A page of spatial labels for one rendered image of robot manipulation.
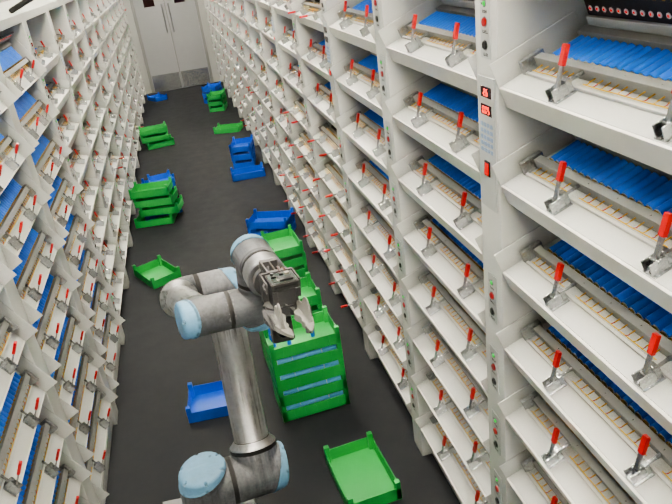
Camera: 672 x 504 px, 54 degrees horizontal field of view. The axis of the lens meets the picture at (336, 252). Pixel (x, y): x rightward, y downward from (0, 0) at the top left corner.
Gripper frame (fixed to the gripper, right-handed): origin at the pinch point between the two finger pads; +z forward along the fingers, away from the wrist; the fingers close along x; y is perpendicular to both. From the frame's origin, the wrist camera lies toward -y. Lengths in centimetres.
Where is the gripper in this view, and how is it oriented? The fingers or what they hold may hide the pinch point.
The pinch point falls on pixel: (300, 334)
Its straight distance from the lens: 125.2
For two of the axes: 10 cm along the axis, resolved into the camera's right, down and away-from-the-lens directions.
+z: 3.8, 4.0, -8.4
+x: 9.2, -2.0, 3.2
